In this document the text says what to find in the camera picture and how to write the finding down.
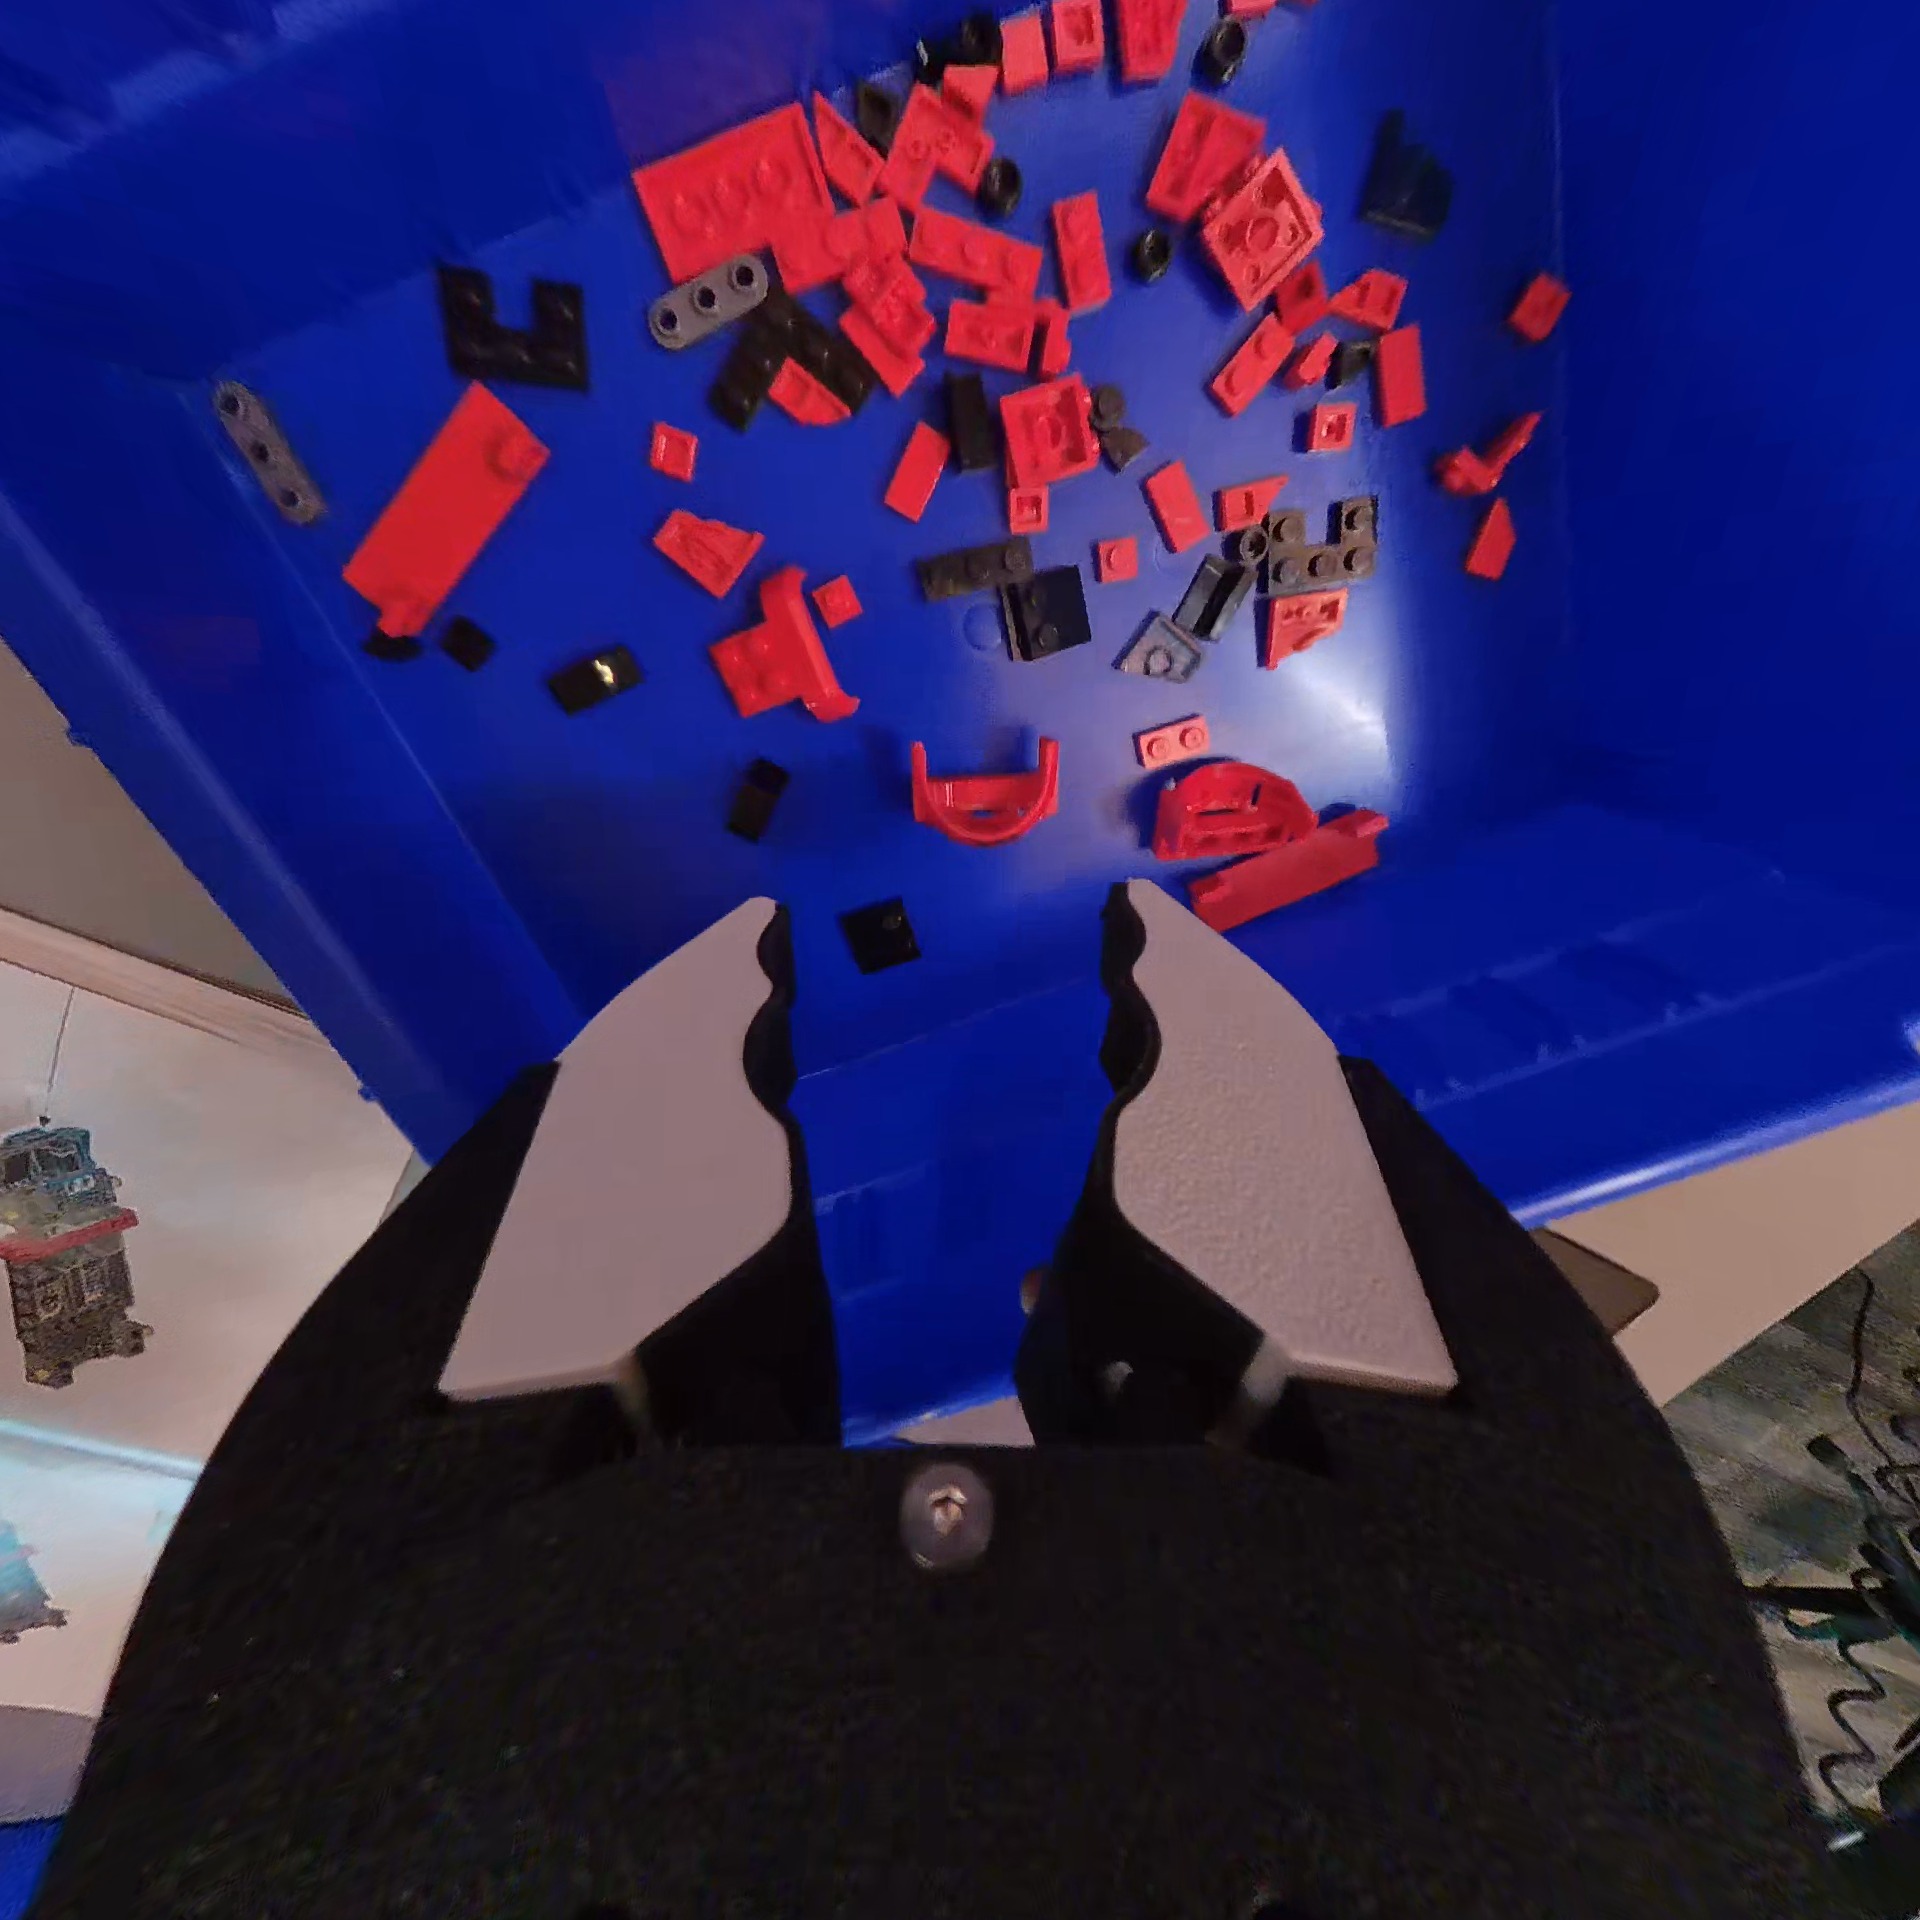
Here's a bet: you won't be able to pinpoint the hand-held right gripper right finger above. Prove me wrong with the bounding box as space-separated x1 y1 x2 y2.
1053 881 1460 1404

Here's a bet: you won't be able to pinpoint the white instruction booklet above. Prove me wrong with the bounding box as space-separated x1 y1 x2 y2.
0 908 414 1720

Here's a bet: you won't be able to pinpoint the scattered black lego pieces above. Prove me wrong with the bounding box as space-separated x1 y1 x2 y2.
364 17 1454 977

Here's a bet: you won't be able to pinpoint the black coiled cable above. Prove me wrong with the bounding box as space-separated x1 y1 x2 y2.
1745 1275 1920 1862

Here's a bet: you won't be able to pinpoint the grey three-hole lego plate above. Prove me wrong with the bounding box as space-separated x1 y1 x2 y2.
646 257 771 349
212 380 328 529

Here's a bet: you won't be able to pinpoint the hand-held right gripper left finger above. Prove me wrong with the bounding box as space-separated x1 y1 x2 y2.
433 896 830 1404

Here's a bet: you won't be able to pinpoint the pile of red lego bricks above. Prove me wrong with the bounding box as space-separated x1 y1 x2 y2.
342 0 1575 936

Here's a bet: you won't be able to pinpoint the red t-shaped lego piece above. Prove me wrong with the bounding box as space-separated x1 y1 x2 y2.
704 566 864 724

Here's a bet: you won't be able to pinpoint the blue bin holding red bricks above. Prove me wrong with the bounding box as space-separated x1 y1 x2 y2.
0 0 1920 1444

